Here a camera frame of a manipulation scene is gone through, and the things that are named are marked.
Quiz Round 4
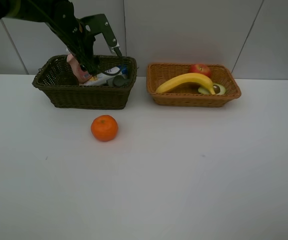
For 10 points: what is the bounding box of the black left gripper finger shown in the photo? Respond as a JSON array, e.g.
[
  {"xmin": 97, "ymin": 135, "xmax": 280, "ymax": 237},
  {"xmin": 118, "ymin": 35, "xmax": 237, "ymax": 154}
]
[{"xmin": 80, "ymin": 56, "xmax": 100, "ymax": 75}]

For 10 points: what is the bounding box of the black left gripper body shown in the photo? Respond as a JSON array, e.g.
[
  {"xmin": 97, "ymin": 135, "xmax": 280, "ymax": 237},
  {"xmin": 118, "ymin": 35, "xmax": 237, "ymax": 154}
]
[{"xmin": 65, "ymin": 27, "xmax": 94, "ymax": 60}]

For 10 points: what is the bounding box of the pink soap bottle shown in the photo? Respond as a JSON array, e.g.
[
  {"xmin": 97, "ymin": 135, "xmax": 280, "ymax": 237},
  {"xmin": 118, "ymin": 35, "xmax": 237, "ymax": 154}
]
[{"xmin": 66, "ymin": 49, "xmax": 92, "ymax": 85}]

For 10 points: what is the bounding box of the white bottle with blue cap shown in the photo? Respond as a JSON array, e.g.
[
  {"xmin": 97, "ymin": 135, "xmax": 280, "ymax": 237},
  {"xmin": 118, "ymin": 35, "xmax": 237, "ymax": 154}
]
[{"xmin": 80, "ymin": 65, "xmax": 128, "ymax": 86}]

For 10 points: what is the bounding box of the dark green rectangular bottle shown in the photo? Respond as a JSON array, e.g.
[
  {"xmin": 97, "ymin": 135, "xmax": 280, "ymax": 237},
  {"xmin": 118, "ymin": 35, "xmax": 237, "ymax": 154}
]
[{"xmin": 106, "ymin": 74, "xmax": 130, "ymax": 88}]

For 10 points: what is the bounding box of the translucent pink plastic cup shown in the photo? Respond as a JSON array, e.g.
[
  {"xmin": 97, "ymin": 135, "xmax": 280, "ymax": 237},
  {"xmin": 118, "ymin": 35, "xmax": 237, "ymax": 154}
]
[{"xmin": 55, "ymin": 71, "xmax": 79, "ymax": 86}]

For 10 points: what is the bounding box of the orange mandarin fruit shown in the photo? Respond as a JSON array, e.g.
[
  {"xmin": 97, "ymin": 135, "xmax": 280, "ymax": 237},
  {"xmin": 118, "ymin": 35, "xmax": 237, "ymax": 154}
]
[{"xmin": 90, "ymin": 115, "xmax": 118, "ymax": 142}]

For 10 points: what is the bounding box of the yellow banana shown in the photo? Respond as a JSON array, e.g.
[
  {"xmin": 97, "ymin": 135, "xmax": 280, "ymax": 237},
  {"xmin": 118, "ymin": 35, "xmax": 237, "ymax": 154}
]
[{"xmin": 155, "ymin": 72, "xmax": 216, "ymax": 95}]

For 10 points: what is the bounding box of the red apple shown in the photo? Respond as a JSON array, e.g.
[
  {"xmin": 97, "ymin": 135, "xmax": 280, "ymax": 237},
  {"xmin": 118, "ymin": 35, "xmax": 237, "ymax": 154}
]
[{"xmin": 188, "ymin": 63, "xmax": 211, "ymax": 78}]

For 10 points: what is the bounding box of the halved avocado with pit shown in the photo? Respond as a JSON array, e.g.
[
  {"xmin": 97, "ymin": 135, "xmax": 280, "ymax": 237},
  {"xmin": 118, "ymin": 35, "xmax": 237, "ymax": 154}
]
[{"xmin": 198, "ymin": 83, "xmax": 226, "ymax": 95}]

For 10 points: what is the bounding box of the dark green left robot arm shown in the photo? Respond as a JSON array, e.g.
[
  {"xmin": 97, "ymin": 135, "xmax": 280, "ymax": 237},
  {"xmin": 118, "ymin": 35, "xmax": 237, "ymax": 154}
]
[{"xmin": 0, "ymin": 0, "xmax": 104, "ymax": 75}]

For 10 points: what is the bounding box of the dark brown wicker basket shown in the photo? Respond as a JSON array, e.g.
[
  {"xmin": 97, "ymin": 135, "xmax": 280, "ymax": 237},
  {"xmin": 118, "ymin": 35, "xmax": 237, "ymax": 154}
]
[{"xmin": 32, "ymin": 55, "xmax": 137, "ymax": 110}]

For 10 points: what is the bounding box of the orange wicker basket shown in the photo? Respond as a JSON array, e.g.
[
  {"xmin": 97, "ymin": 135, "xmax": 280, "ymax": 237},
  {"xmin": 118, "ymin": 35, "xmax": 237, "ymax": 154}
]
[{"xmin": 146, "ymin": 63, "xmax": 241, "ymax": 108}]

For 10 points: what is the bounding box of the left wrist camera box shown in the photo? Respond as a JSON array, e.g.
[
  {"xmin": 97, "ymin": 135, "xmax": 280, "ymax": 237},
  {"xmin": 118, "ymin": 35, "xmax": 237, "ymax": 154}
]
[{"xmin": 79, "ymin": 13, "xmax": 122, "ymax": 57}]

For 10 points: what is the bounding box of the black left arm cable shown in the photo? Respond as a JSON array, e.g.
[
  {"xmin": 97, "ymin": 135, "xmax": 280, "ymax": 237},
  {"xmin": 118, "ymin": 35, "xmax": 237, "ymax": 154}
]
[{"xmin": 0, "ymin": 0, "xmax": 125, "ymax": 77}]

